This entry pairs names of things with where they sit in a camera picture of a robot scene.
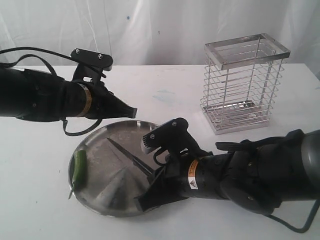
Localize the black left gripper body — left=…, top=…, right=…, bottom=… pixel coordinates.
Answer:
left=72, top=63, right=117, bottom=119

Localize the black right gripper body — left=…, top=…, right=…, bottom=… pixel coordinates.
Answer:
left=153, top=142, right=213, bottom=198

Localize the black handled knife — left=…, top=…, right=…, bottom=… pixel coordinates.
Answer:
left=107, top=137, right=154, bottom=176

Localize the green cucumber with stem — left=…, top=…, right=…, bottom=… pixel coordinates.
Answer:
left=68, top=149, right=87, bottom=199

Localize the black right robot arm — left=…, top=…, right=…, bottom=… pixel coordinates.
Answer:
left=135, top=129, right=320, bottom=216

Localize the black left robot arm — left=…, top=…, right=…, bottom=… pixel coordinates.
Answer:
left=0, top=64, right=137, bottom=122

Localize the round stainless steel plate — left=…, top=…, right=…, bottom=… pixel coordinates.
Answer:
left=73, top=120, right=159, bottom=218

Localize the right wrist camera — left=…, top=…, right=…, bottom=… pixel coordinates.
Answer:
left=140, top=117, right=189, bottom=154

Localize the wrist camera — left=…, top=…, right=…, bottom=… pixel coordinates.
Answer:
left=140, top=117, right=189, bottom=154
left=70, top=48, right=114, bottom=71

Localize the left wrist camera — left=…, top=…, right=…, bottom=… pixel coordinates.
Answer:
left=70, top=48, right=114, bottom=71

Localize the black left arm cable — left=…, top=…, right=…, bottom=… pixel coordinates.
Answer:
left=0, top=47, right=103, bottom=137

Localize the steel wire utensil rack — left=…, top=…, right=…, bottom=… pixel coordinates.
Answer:
left=200, top=33, right=291, bottom=135

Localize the dark right arm cable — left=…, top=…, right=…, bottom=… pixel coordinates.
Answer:
left=271, top=199, right=320, bottom=232

